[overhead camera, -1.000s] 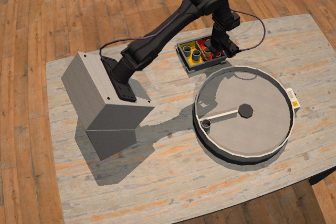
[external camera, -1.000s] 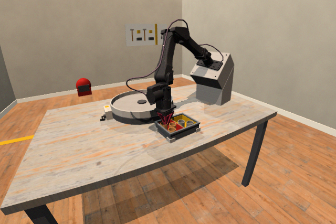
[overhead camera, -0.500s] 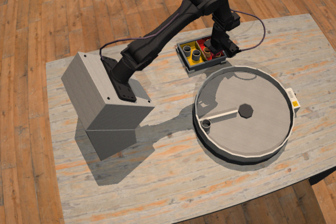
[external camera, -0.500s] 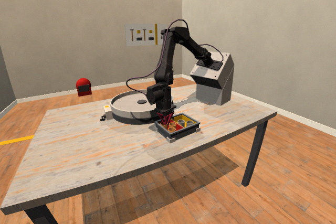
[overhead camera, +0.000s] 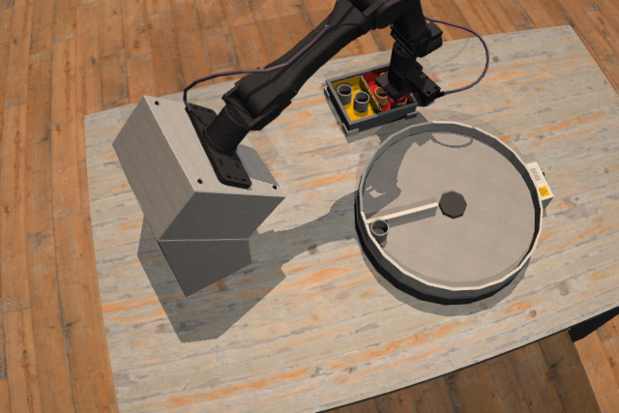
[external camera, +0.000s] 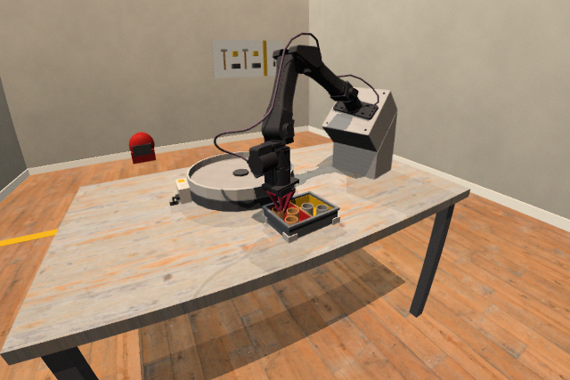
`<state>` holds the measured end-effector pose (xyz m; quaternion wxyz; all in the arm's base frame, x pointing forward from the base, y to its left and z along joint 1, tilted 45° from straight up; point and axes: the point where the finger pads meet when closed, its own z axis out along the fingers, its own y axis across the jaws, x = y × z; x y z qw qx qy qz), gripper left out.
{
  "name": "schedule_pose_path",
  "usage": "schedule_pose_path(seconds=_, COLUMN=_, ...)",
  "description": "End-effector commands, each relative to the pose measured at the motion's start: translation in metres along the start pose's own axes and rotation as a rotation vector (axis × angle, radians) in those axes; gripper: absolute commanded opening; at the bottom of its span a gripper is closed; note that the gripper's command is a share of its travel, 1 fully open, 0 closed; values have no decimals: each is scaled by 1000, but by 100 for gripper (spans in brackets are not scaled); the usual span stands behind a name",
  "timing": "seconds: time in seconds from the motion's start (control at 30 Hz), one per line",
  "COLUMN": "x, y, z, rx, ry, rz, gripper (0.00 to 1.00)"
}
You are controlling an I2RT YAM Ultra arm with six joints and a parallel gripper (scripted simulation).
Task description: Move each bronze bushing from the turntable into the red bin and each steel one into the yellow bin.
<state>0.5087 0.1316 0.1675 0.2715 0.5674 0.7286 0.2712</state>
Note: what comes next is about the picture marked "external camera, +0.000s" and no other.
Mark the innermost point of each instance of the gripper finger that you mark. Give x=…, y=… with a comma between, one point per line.
x=273, y=198
x=289, y=197

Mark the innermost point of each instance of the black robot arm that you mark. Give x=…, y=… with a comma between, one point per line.
x=277, y=128

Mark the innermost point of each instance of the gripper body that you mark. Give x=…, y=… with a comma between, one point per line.
x=282, y=184

